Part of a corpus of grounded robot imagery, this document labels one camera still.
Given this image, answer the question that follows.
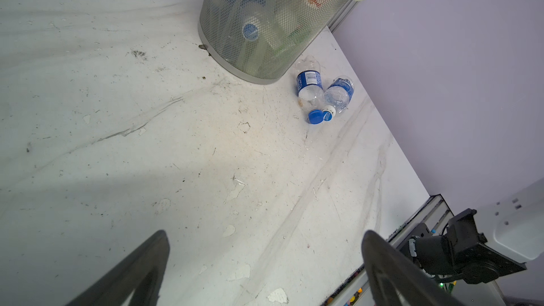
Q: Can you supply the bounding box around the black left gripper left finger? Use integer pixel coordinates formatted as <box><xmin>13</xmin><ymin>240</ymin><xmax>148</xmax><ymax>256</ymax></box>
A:
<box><xmin>69</xmin><ymin>229</ymin><xmax>170</xmax><ymax>305</ymax></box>

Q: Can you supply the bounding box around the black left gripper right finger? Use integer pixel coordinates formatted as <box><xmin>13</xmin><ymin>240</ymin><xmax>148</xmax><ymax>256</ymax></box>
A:
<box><xmin>361</xmin><ymin>230</ymin><xmax>461</xmax><ymax>306</ymax></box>

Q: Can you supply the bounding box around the small crushed bottle blue label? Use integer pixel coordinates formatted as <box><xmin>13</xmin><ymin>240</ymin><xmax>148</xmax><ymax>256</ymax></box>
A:
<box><xmin>322</xmin><ymin>76</ymin><xmax>354</xmax><ymax>122</ymax></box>

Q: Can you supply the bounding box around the small clear bottle blue white label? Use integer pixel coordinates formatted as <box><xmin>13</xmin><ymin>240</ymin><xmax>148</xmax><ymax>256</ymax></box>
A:
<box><xmin>296</xmin><ymin>56</ymin><xmax>324</xmax><ymax>125</ymax></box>

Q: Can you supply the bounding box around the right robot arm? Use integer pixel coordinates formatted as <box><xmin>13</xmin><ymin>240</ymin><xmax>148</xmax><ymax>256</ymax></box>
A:
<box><xmin>400</xmin><ymin>180</ymin><xmax>543</xmax><ymax>284</ymax></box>

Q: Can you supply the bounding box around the grey mesh waste bin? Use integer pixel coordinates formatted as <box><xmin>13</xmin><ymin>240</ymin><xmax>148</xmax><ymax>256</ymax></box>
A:
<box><xmin>198</xmin><ymin>0</ymin><xmax>349</xmax><ymax>84</ymax></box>

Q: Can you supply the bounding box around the aluminium front rail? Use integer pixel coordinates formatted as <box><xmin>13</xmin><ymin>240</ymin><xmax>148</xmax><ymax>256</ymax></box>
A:
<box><xmin>320</xmin><ymin>194</ymin><xmax>511</xmax><ymax>306</ymax></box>

